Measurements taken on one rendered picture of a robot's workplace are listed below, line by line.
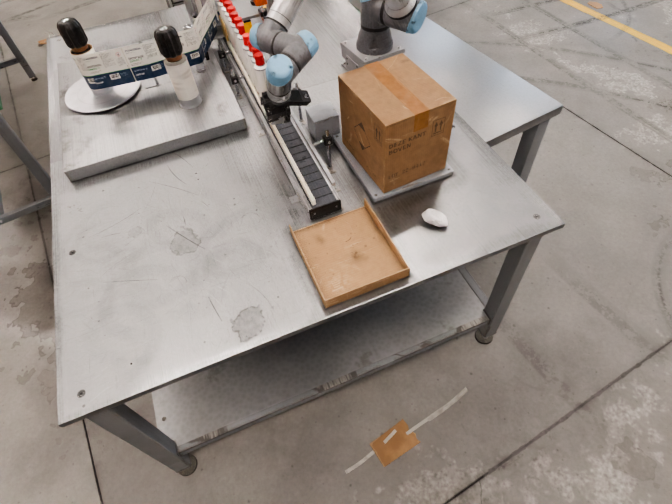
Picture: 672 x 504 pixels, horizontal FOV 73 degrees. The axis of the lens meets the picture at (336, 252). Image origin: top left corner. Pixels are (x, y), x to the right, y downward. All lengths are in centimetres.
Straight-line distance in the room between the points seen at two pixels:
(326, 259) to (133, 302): 57
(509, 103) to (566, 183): 109
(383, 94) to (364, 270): 53
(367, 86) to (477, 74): 74
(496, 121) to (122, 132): 141
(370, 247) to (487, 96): 88
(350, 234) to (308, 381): 68
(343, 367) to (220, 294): 69
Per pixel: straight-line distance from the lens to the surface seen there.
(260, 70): 176
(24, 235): 319
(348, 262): 134
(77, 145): 197
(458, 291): 204
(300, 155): 160
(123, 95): 213
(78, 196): 184
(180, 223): 156
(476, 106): 191
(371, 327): 191
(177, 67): 186
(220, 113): 187
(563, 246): 261
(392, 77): 150
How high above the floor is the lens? 192
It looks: 53 degrees down
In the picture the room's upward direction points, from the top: 6 degrees counter-clockwise
